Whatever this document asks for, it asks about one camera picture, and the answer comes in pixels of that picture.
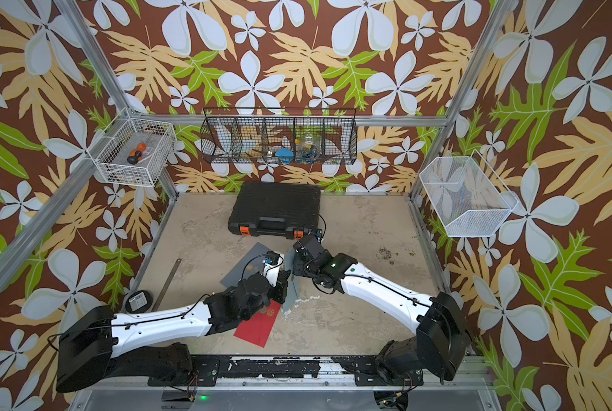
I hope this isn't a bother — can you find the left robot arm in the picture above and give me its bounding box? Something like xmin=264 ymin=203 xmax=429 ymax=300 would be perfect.
xmin=56 ymin=268 xmax=291 ymax=393

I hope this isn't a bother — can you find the red envelope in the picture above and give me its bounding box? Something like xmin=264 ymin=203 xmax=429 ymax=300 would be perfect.
xmin=234 ymin=301 xmax=281 ymax=348

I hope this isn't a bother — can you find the blue object in basket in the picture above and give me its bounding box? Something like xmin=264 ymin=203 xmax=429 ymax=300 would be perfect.
xmin=274 ymin=148 xmax=295 ymax=164

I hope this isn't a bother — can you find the black wire basket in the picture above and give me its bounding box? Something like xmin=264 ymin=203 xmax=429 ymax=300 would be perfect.
xmin=199 ymin=108 xmax=358 ymax=165

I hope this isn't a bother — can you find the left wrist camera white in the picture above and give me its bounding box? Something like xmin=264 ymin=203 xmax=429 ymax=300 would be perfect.
xmin=262 ymin=251 xmax=283 ymax=287

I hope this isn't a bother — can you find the grey envelope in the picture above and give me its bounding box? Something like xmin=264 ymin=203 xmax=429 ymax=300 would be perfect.
xmin=220 ymin=242 xmax=270 ymax=287

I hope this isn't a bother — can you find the black round tape measure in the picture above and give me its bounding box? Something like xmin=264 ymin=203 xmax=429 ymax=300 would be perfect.
xmin=124 ymin=290 xmax=154 ymax=314

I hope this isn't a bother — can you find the metal ruler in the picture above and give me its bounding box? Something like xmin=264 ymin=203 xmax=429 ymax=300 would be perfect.
xmin=151 ymin=258 xmax=182 ymax=312

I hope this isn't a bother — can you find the black tool case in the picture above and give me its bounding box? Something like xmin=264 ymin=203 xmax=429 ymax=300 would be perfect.
xmin=228 ymin=182 xmax=321 ymax=240

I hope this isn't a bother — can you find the white wire basket left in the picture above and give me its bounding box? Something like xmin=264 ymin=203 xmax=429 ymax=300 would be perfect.
xmin=90 ymin=109 xmax=177 ymax=188

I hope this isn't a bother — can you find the white mesh basket right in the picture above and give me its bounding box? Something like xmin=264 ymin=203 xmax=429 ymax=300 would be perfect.
xmin=420 ymin=151 xmax=519 ymax=238

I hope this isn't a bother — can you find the orange black screwdriver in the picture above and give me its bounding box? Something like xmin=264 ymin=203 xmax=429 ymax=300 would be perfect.
xmin=127 ymin=143 xmax=148 ymax=165

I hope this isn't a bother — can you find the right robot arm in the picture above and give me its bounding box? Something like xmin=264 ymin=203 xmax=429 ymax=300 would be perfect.
xmin=292 ymin=236 xmax=470 ymax=385

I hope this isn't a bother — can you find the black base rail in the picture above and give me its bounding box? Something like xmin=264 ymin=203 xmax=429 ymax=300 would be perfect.
xmin=148 ymin=354 xmax=424 ymax=389

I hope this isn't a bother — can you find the clear jar in basket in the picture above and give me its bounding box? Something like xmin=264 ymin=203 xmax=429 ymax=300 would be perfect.
xmin=295 ymin=135 xmax=321 ymax=164

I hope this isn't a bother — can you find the light blue envelope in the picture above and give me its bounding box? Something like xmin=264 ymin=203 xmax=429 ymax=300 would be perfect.
xmin=281 ymin=276 xmax=300 ymax=316

